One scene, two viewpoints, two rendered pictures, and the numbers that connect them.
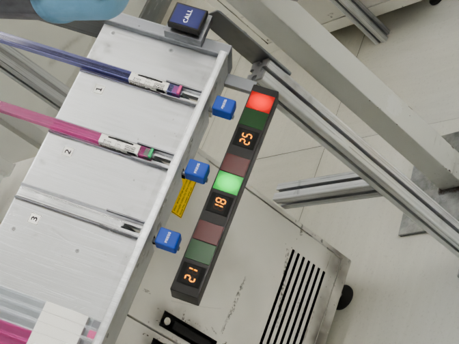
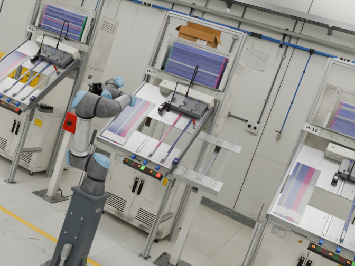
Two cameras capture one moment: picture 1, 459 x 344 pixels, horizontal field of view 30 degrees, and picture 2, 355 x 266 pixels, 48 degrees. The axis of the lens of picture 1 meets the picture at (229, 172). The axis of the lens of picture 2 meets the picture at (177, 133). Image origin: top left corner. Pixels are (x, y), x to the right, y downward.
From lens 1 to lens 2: 2.45 m
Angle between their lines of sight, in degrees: 51
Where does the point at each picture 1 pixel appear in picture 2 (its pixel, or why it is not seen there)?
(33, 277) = (132, 138)
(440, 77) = not seen: outside the picture
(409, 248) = (159, 252)
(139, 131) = (156, 154)
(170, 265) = (152, 182)
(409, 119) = (180, 240)
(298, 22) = (194, 200)
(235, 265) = (155, 200)
